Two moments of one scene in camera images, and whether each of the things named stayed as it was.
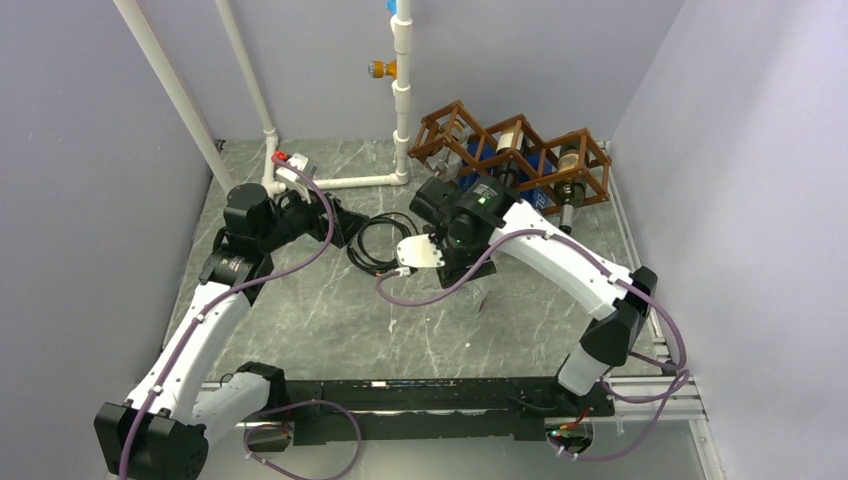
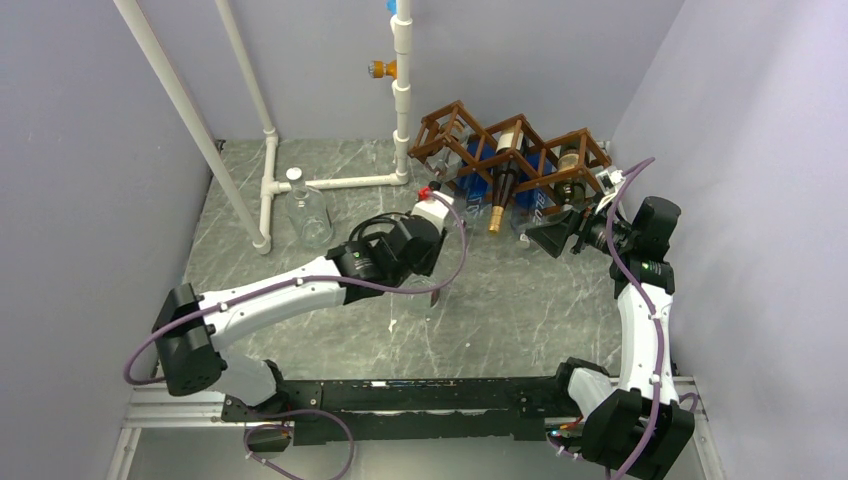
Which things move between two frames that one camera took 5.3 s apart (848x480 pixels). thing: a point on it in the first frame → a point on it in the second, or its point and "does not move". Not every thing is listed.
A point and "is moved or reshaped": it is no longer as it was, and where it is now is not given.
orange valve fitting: [379, 69] does not move
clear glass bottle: [312, 168] is moved or reshaped
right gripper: [453, 267] → [553, 236]
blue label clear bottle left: [488, 150] does not move
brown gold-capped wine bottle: [509, 172] does not move
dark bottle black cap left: [444, 162] does not move
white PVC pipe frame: [403, 23] does not move
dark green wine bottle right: [570, 193] does not move
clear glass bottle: [466, 303] → [423, 303]
